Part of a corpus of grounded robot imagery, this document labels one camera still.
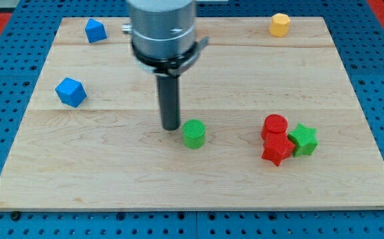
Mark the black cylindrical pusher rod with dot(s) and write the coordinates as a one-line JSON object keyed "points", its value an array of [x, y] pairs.
{"points": [[169, 105]]}

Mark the green cylinder block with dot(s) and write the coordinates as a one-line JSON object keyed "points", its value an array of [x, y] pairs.
{"points": [[194, 131]]}

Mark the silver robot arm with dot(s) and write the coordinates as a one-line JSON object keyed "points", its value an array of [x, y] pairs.
{"points": [[163, 37]]}

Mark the blue pyramid block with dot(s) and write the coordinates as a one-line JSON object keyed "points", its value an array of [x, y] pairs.
{"points": [[95, 31]]}

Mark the blue cube block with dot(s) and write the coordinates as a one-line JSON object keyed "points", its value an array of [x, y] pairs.
{"points": [[71, 92]]}

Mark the wooden board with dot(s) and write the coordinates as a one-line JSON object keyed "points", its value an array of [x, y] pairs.
{"points": [[111, 153]]}

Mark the red cylinder block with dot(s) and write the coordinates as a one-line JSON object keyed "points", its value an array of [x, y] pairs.
{"points": [[275, 124]]}

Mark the red star block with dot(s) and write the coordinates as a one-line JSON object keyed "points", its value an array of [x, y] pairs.
{"points": [[277, 147]]}

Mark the yellow hexagon block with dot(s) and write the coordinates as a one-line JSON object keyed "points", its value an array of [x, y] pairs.
{"points": [[279, 25]]}

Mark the green star block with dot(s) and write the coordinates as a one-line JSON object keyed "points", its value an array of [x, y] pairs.
{"points": [[305, 140]]}

